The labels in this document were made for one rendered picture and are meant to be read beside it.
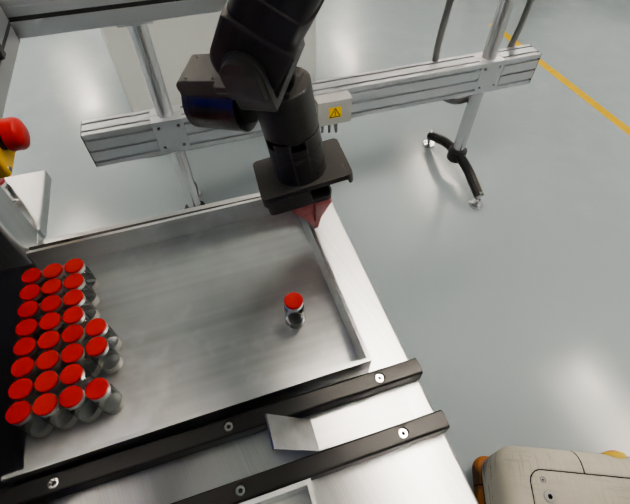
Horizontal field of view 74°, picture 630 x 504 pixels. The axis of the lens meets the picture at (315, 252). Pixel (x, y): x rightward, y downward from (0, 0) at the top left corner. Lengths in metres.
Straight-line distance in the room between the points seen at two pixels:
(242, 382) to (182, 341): 0.09
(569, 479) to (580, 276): 0.91
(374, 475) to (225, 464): 0.14
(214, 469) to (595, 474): 0.94
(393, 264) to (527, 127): 1.18
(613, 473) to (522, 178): 1.33
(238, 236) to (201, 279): 0.08
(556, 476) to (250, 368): 0.85
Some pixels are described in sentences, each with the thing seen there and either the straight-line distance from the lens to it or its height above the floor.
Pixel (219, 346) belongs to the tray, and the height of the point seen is 0.88.
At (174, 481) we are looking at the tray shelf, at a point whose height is 0.88.
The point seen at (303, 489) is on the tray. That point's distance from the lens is 0.42.
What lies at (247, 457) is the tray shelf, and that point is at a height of 0.88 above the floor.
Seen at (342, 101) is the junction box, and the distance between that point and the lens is 1.46.
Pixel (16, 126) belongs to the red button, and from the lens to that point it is 0.64.
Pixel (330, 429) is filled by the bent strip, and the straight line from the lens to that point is 0.45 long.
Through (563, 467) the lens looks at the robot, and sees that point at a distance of 1.19.
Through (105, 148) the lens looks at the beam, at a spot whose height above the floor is 0.49.
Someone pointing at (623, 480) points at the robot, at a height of 0.28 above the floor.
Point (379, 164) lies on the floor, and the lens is 2.06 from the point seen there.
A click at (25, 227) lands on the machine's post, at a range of 0.65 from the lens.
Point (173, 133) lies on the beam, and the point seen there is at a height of 0.50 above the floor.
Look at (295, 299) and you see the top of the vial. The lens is 0.45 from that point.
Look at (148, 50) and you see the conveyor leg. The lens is 1.33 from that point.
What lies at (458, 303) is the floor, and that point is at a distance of 1.62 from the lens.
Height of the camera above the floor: 1.31
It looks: 52 degrees down
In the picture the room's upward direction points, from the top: straight up
